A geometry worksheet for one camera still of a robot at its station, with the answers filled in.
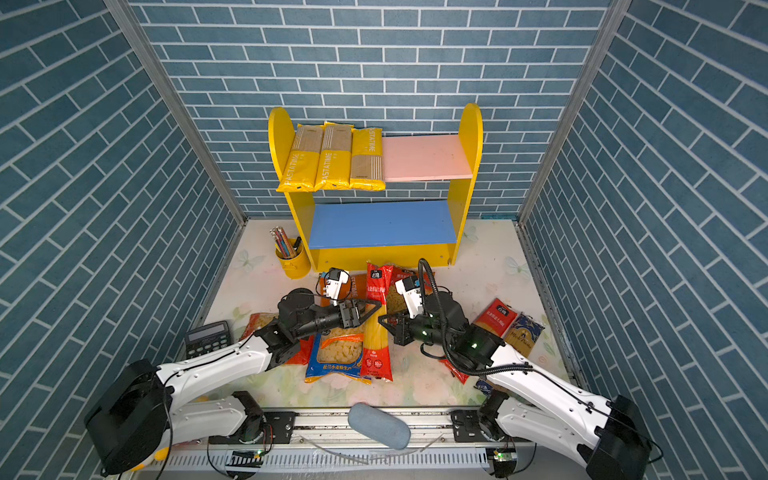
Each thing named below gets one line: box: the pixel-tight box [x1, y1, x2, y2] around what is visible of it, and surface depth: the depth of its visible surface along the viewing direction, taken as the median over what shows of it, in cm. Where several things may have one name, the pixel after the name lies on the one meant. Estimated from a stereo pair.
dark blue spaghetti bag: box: [503, 312, 546, 358], surface depth 91 cm
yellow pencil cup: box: [276, 239, 312, 280], surface depth 98 cm
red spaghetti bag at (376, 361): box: [361, 261, 394, 382], surface depth 72 cm
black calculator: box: [185, 320, 231, 360], surface depth 88 cm
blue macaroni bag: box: [304, 324, 373, 385], surface depth 82 cm
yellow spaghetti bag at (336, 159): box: [314, 122, 354, 189], surface depth 78 cm
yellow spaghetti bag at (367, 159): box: [349, 127, 386, 191], surface depth 77 cm
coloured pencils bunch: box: [269, 226, 302, 259], surface depth 97 cm
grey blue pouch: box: [348, 402, 411, 451], surface depth 74 cm
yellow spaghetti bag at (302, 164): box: [276, 123, 325, 192], surface depth 77 cm
